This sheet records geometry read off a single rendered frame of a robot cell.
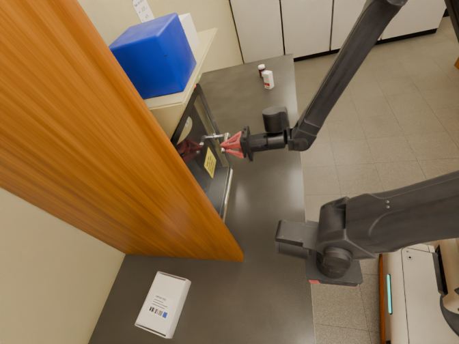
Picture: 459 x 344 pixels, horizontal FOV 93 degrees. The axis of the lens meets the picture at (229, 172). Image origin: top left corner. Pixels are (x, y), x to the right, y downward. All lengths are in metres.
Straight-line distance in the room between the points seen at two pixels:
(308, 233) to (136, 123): 0.32
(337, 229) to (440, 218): 0.11
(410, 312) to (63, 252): 1.47
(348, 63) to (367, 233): 0.41
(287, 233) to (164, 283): 0.54
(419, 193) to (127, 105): 0.34
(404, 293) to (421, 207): 1.23
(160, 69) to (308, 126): 0.41
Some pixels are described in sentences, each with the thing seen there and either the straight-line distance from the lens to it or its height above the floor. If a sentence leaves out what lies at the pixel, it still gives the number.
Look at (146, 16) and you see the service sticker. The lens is 0.59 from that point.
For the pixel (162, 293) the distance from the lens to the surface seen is 0.83.
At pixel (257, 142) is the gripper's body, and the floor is 1.22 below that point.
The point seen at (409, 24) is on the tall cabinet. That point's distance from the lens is 3.98.
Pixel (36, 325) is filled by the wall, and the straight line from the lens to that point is 0.91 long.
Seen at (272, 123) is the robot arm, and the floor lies 1.28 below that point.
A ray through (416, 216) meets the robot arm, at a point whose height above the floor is 1.44.
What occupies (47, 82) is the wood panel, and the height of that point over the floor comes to 1.61.
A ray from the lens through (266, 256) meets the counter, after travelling 0.78.
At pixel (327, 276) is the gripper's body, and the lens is 0.51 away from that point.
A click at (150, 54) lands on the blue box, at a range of 0.39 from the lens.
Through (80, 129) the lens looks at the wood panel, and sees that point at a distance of 0.39.
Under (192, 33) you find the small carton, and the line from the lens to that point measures 0.57.
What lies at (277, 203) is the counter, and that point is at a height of 0.94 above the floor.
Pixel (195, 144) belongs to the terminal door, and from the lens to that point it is 0.63.
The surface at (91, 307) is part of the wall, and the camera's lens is 1.01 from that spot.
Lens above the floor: 1.68
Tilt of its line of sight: 48 degrees down
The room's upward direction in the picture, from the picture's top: 24 degrees counter-clockwise
